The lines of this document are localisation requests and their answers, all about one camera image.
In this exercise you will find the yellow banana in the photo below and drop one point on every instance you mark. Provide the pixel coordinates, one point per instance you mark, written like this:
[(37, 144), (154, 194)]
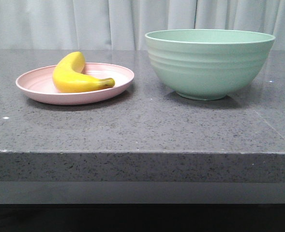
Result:
[(68, 77)]

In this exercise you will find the green bowl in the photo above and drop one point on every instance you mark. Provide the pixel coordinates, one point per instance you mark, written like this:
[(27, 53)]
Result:
[(207, 64)]

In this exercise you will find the pink plate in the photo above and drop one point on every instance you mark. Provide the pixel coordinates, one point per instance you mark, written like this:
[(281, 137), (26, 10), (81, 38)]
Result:
[(38, 85)]

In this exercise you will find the white curtain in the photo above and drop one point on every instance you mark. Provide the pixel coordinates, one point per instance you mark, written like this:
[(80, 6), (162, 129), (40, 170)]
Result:
[(122, 24)]

